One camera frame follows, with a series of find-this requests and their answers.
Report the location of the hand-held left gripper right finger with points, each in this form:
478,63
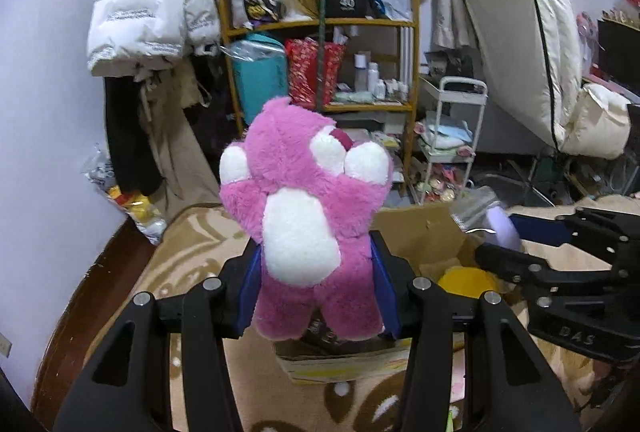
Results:
387,292

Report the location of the white wall socket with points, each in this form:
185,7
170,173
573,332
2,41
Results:
4,346

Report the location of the dark bag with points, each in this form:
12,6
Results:
450,62

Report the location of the white mattress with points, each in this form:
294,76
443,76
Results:
510,27

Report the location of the wooden shelf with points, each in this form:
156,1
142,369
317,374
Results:
407,62

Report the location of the black coat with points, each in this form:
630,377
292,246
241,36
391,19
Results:
130,132

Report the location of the red patterned bag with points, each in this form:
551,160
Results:
305,72

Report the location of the yellow plush doll pink head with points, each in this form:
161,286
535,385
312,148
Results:
467,283

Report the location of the green pole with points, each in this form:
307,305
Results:
321,37

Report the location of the cream duvet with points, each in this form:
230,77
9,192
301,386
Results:
600,122

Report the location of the group of toiletry bottles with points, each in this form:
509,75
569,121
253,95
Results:
380,79

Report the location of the purple-haired plush doll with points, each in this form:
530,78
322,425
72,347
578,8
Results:
506,229

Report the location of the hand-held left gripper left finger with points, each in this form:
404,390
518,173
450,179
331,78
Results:
248,307

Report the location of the beige patterned blanket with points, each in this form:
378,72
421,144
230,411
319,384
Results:
200,237

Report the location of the white cart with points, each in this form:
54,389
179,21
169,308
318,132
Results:
450,137

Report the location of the beige coat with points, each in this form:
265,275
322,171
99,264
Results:
182,147

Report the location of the printed cardboard box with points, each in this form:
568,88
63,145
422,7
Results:
425,232

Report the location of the teal bag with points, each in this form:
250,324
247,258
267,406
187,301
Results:
260,77

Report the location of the pink plush bear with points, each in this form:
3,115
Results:
300,192

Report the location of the plastic bag of toys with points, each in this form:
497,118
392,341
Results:
135,207

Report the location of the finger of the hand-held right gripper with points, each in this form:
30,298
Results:
540,229
510,262

